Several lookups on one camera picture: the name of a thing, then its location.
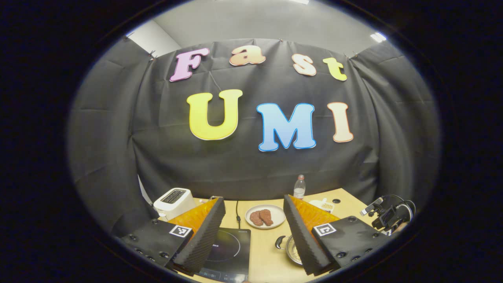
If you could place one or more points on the stainless steel pot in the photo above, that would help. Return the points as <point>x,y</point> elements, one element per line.
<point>280,243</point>

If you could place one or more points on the clear plastic water bottle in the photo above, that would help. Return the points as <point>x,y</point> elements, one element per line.
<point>299,190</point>

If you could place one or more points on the white round plate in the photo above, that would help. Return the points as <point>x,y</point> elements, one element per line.
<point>277,214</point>

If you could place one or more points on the black induction cooktop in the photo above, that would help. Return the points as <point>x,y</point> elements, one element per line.
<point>232,251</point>

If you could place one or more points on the ceiling light panel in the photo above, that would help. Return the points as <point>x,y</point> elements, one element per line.
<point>378,37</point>

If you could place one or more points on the pile of soybeans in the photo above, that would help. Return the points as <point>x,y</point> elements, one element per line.
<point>297,254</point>

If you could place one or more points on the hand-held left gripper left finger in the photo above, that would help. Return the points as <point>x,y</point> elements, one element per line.
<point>200,243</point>

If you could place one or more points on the black backdrop cloth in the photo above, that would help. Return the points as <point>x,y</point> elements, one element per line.
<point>157,149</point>

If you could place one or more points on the white toaster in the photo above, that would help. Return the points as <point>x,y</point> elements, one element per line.
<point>173,202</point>

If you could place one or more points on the small white dish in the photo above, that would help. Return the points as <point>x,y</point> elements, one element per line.
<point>323,205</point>

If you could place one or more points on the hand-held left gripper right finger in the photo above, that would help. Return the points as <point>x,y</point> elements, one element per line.
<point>304,243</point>

